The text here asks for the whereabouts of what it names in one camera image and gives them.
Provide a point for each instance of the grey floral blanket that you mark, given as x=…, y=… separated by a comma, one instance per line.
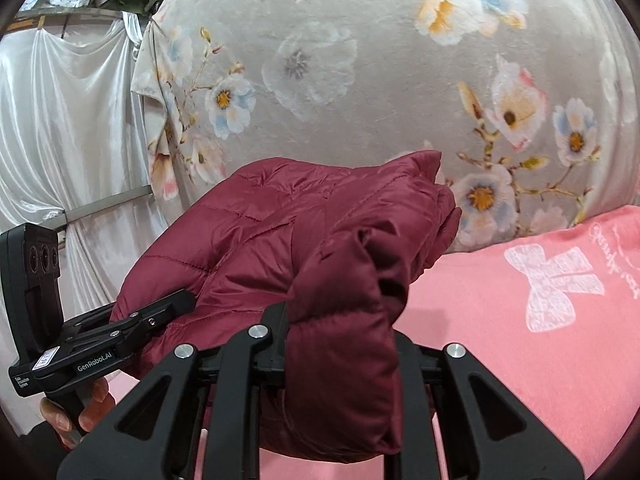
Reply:
x=390, y=85

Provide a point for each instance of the curved metal rail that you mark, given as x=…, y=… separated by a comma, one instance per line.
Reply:
x=75, y=13

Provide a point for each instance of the straight metal rail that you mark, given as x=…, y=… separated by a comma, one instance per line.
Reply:
x=110, y=202

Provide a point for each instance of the pink blanket with bow print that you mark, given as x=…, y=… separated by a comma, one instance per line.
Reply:
x=500, y=350

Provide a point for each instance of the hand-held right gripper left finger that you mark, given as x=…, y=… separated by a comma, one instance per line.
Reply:
x=275, y=320

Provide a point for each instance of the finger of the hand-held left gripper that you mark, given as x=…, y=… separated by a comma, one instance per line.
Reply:
x=160, y=310

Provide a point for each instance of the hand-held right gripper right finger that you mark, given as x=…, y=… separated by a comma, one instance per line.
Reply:
x=417, y=410

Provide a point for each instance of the white satin curtain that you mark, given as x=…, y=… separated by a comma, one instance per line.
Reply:
x=65, y=125

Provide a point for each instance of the person's left hand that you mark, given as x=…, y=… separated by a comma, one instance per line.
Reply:
x=97, y=405

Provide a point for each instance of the maroon puffer jacket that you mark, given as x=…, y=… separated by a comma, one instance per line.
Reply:
x=280, y=240

